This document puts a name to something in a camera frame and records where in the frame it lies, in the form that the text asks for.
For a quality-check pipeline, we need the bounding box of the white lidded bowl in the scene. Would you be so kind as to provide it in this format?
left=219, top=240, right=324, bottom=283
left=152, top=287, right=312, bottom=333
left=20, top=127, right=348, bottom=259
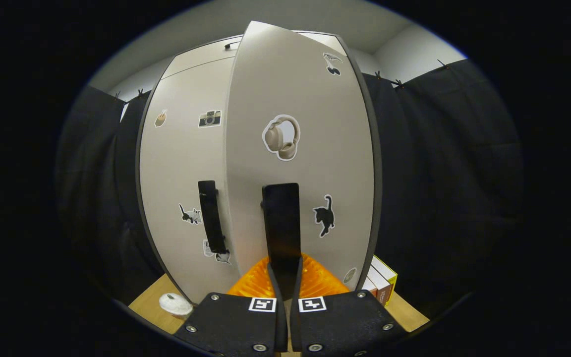
left=159, top=293, right=193, bottom=318

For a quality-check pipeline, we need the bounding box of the beige double-door shoe cabinet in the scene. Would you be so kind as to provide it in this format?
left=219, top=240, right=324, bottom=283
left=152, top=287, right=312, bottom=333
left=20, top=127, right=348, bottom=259
left=134, top=30, right=383, bottom=305

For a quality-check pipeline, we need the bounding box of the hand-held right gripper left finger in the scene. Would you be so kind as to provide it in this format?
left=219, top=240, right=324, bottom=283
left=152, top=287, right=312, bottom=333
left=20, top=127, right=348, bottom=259
left=172, top=255, right=288, bottom=357

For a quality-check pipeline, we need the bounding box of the beige cabinet door headphone sticker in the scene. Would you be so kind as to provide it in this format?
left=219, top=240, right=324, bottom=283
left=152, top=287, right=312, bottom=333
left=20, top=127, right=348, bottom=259
left=226, top=21, right=376, bottom=303

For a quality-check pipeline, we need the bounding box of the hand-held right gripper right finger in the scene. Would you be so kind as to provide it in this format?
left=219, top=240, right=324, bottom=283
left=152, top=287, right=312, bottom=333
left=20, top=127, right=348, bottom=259
left=289, top=254, right=408, bottom=357

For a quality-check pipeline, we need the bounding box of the black backdrop cloth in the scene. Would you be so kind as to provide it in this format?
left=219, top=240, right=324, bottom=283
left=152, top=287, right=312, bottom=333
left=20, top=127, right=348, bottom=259
left=55, top=59, right=524, bottom=318

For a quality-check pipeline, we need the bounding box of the beige cabinet door camera sticker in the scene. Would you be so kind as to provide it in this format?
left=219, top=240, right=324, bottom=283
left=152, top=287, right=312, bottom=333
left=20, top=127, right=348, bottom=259
left=139, top=57, right=239, bottom=303

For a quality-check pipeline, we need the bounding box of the black door handle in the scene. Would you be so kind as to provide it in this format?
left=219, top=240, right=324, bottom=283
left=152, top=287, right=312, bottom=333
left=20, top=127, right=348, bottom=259
left=262, top=183, right=302, bottom=286
left=198, top=180, right=229, bottom=254

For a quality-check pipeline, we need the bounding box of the yellow book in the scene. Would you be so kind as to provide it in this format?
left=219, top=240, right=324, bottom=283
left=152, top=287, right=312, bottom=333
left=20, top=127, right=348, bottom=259
left=370, top=255, right=399, bottom=293

